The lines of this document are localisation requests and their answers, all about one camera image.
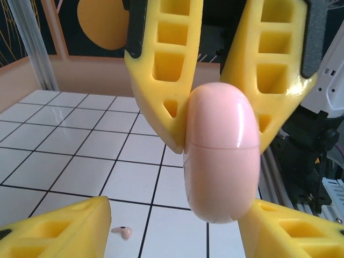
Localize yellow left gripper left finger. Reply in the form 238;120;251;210
0;196;112;258

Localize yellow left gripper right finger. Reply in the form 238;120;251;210
241;198;344;258

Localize pink wireless earbud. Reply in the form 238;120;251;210
111;226;134;239

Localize pink earbud charging case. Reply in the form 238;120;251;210
182;82;261;224

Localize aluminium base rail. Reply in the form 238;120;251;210
259;154;344;226

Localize slotted grey cable duct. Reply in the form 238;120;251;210
321;177;344;224

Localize wall panel gold oval pink leaves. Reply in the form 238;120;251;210
40;0;132;59

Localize aluminium corner post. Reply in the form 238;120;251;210
15;0;60;92

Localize wall panel pink circle gold lines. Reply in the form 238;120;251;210
0;0;30;69

